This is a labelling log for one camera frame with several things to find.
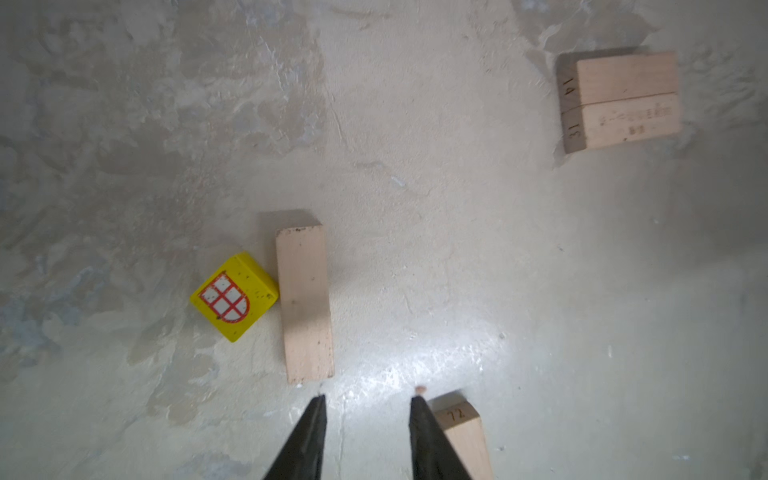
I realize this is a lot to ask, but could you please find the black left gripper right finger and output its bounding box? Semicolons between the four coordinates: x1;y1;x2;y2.
409;396;471;480

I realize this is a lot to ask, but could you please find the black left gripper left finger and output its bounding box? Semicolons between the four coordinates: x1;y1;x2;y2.
264;395;327;480

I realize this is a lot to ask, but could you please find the plain wood block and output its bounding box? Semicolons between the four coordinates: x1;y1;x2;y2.
435;401;494;480
276;225;335;384
555;51;679;113

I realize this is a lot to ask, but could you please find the yellow window toy cube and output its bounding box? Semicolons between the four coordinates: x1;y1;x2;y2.
190;252;279;343

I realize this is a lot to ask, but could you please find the engraved wood block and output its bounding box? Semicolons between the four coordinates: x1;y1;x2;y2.
561;93;682;154

